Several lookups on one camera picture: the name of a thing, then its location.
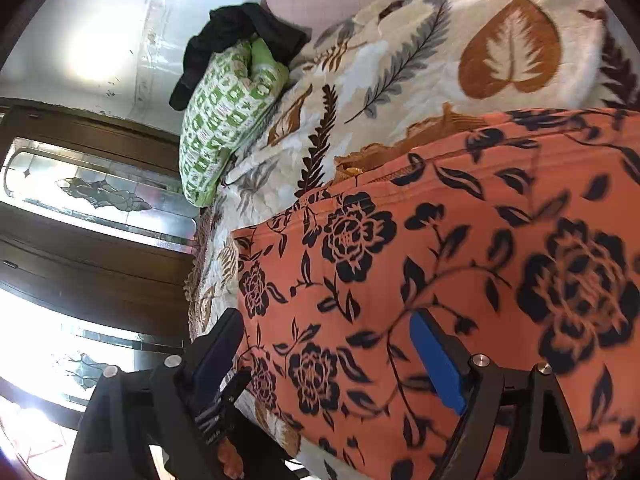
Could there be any stained glass door panel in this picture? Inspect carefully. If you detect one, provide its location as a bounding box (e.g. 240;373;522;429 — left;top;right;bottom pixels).
0;137;198;247
0;287;188;411

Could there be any white leaf print blanket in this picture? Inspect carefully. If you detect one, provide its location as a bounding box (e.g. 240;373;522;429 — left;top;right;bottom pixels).
187;0;640;480

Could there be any black garment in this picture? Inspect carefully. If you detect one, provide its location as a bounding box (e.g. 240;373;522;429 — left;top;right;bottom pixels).
169;3;312;111

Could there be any wooden wardrobe with mirrors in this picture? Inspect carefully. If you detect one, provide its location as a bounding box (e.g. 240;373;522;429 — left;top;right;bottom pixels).
0;97;201;401

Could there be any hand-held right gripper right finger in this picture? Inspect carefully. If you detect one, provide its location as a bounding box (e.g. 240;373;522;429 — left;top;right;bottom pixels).
408;309;588;480

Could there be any person's foot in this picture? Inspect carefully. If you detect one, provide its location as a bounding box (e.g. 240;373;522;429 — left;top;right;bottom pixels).
216;435;247;480

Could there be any green checkered pillow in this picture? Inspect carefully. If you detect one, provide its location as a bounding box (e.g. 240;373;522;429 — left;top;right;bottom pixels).
179;39;290;207

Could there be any orange floral shirt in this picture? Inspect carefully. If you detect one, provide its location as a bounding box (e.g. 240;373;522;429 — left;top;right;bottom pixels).
232;107;640;480

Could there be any dark striped slipper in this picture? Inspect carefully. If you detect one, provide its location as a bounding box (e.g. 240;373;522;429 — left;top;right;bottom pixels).
194;397;228;458

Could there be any brown crocheted bedspread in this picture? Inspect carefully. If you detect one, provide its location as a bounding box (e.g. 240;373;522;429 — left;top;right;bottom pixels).
185;205;216;321

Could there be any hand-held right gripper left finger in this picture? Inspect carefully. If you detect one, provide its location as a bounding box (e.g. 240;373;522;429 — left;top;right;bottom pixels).
65;307;247;480

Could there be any person's dark trouser leg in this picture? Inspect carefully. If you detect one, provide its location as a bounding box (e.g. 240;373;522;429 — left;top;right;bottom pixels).
235;407;306;480

